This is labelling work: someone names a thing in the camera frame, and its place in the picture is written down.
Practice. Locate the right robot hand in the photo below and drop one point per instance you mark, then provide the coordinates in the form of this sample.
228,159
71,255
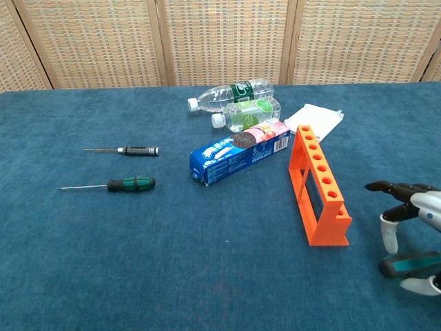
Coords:
427,207

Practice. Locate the orange tool rack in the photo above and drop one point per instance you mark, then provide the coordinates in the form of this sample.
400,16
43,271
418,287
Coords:
330,231

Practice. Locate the black silver precision screwdriver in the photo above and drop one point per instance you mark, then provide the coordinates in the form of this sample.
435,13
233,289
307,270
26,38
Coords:
141,151

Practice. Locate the woven folding screen panel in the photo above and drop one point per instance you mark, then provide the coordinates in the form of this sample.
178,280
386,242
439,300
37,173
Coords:
435,69
361,41
13,62
93,45
224,41

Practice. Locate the blue cookie box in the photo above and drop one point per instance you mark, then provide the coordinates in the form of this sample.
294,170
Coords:
234,162

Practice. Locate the clear bottle light green label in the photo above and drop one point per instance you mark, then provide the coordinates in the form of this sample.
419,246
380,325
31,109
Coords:
248,115

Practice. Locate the clear bottle dark green label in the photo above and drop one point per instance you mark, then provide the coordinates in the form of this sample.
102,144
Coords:
220,96

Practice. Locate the blue felt table cover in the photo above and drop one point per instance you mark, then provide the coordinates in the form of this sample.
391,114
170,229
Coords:
138,258

